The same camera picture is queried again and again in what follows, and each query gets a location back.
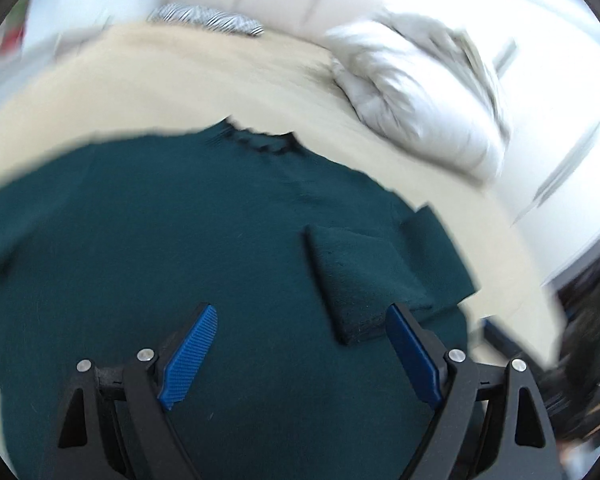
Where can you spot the zebra print pillow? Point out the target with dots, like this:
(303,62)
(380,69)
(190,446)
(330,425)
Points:
(207,18)

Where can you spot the white folded duvet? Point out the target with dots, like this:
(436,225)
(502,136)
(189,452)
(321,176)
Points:
(425,87)

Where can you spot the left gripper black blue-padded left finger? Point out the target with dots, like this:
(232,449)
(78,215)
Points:
(112,421)

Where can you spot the white wardrobe with black handles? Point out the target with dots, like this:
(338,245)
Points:
(550,185)

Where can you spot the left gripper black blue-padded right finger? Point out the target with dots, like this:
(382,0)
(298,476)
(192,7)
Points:
(516,440)

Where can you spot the beige bed sheet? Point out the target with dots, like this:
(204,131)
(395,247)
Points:
(150,80)

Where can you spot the dark green knit sweater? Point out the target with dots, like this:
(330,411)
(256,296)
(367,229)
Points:
(108,249)

